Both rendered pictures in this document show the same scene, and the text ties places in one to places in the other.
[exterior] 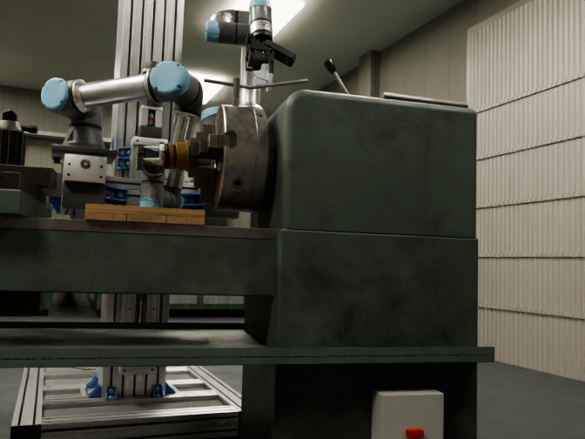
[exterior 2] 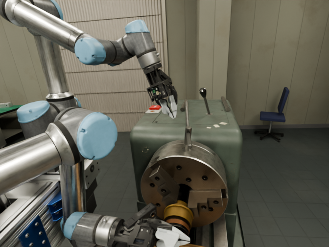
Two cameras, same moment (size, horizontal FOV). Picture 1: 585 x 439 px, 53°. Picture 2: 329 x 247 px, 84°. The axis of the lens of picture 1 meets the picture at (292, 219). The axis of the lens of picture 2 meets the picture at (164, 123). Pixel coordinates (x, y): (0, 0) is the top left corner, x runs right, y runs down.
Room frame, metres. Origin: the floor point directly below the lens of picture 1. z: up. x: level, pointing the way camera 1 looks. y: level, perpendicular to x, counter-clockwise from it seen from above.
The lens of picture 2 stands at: (1.51, 0.71, 1.55)
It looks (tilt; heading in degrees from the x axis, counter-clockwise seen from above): 20 degrees down; 299
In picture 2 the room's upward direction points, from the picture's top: 4 degrees counter-clockwise
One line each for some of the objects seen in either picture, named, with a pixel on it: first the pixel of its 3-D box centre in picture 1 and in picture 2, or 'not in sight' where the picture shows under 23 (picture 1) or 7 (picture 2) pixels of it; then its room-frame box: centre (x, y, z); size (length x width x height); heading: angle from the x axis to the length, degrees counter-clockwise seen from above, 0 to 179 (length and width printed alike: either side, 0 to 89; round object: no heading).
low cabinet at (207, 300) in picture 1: (166, 281); not in sight; (9.00, 1.89, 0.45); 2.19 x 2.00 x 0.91; 112
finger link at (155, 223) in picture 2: not in sight; (156, 228); (1.73, 0.40, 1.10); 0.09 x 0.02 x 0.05; 15
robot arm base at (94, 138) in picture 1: (84, 138); not in sight; (2.15, 0.79, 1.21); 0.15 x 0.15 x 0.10
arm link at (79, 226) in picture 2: (152, 168); (86, 227); (1.94, 0.47, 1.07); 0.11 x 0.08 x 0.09; 15
